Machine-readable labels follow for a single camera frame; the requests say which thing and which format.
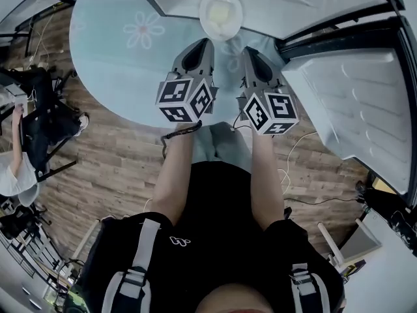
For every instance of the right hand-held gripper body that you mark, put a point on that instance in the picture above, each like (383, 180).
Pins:
(277, 109)

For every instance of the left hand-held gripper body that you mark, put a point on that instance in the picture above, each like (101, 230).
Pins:
(179, 96)

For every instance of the pale yellow food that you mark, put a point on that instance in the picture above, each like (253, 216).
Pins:
(221, 15)

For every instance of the person's right forearm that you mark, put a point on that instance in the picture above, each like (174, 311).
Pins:
(265, 181)

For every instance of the person's left forearm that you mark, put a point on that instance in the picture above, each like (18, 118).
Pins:
(174, 174)

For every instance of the light blue floral tablecloth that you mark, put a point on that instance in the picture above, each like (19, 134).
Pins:
(123, 67)

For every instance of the white plate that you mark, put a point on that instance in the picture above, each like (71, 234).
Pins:
(204, 18)

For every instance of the person's black shirt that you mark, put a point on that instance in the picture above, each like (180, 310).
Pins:
(221, 223)

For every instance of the black office chair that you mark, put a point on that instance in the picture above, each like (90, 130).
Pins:
(36, 80)

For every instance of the white table wooden legs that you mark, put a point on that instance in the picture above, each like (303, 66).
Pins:
(358, 243)

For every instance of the gray chair black legs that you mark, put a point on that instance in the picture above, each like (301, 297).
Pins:
(29, 194)

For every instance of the person's chin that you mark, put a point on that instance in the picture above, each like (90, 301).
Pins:
(234, 300)

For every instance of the black tripod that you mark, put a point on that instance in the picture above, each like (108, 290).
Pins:
(13, 222)

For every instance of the green black helmet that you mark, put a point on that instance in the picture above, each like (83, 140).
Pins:
(73, 300)

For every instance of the white drawer cabinet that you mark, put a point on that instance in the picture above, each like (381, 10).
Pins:
(19, 272)

